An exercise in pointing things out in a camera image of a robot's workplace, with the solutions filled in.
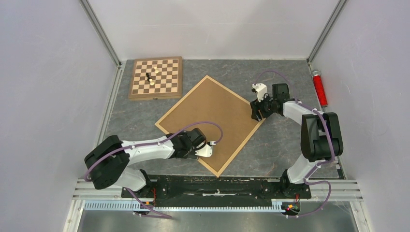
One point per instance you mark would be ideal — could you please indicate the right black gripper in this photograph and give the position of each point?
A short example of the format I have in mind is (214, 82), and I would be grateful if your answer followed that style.
(256, 106)

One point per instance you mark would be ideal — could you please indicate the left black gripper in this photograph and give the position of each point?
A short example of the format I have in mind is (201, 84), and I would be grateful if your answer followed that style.
(191, 154)

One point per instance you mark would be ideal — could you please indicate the wooden picture frame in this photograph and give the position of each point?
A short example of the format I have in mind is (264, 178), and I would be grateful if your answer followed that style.
(166, 128)

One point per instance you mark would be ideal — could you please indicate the red glitter microphone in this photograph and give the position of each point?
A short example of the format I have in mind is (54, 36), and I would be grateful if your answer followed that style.
(317, 81)

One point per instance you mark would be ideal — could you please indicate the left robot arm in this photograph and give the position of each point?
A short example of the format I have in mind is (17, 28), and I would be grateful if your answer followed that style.
(109, 163)

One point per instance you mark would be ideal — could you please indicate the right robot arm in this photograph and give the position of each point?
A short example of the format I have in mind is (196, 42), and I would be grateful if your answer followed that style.
(320, 139)

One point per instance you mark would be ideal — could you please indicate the wooden chessboard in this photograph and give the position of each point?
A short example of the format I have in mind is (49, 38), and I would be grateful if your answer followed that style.
(168, 81)

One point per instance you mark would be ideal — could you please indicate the black chess piece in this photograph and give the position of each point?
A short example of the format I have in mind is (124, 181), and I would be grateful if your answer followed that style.
(148, 76)

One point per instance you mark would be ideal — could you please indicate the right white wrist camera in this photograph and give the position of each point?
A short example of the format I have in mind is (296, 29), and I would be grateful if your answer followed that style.
(260, 90)

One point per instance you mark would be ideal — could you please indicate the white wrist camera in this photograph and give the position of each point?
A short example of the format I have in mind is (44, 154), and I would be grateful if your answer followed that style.
(260, 90)
(206, 149)

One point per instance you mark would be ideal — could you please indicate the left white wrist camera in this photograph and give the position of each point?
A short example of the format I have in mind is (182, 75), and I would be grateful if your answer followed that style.
(206, 149)

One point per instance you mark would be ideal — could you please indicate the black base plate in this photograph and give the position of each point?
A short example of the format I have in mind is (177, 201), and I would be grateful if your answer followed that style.
(211, 191)

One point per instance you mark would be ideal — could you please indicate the white slotted cable duct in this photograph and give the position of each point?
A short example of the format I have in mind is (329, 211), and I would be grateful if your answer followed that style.
(135, 206)

